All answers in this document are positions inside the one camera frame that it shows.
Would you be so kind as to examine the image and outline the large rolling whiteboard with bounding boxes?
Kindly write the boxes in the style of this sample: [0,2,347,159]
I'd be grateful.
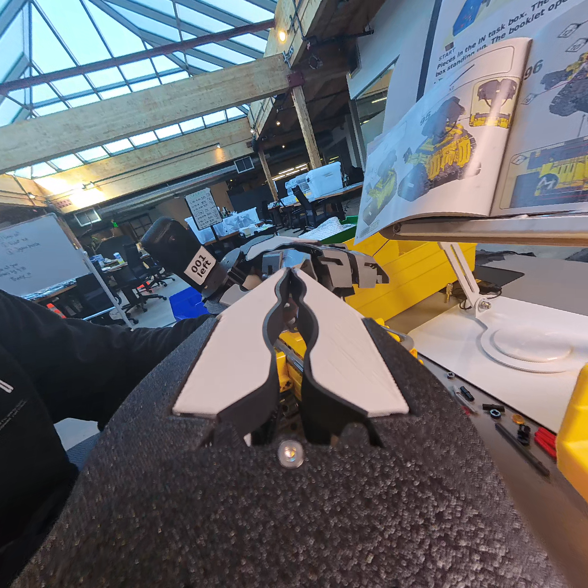
[0,213,135,328]

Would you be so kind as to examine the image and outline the blue plastic bin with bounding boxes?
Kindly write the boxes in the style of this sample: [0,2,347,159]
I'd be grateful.
[168,287,210,322]

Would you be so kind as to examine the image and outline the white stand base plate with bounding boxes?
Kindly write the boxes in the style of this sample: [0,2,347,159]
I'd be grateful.
[408,294,588,433]

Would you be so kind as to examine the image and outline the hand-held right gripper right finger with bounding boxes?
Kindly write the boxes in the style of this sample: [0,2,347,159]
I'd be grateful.
[289,266,410,444]

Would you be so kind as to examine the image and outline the red brick pieces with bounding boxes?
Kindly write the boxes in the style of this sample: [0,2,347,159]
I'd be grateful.
[534,427,558,461]

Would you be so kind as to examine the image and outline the stack of white storage bins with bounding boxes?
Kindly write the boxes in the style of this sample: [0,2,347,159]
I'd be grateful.
[279,162,344,206]

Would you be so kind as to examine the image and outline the grey desk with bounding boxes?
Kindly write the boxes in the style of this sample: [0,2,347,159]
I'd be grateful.
[385,250,588,588]

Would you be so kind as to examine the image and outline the black desk mat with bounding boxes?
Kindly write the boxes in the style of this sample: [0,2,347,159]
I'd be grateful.
[474,264,525,296]

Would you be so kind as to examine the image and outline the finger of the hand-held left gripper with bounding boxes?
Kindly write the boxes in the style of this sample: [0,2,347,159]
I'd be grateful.
[219,284,252,307]
[239,235,288,263]

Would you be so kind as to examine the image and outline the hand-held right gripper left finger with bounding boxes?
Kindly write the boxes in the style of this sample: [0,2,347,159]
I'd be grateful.
[171,266,297,444]

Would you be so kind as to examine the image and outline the open building instruction booklet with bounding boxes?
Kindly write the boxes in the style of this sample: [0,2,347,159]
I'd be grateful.
[354,37,588,245]

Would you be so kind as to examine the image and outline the black office chair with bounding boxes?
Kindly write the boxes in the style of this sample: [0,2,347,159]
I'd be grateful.
[122,243,167,314]
[293,186,328,231]

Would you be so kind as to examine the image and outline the printed task sheet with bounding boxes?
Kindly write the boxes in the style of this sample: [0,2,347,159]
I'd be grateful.
[416,0,588,99]

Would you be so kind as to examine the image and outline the small white sign board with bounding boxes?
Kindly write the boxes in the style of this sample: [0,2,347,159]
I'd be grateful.
[185,187,224,231]

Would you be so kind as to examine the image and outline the small yellow plastic bin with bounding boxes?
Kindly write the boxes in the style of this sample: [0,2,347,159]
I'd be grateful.
[555,363,588,493]

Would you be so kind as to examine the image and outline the large yellow plastic bin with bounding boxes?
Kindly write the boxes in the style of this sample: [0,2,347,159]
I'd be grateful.
[344,232,478,322]

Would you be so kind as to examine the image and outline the white bubble wrap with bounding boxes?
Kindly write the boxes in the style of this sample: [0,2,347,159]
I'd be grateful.
[299,217,344,243]

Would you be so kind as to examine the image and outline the green plastic bin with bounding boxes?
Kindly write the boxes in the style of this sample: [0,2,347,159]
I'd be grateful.
[322,215,358,245]

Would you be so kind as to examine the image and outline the person's left forearm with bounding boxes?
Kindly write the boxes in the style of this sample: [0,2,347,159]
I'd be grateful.
[0,289,217,430]

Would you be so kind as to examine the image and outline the long black axle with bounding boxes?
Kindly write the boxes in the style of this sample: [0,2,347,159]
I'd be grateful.
[495,422,551,478]

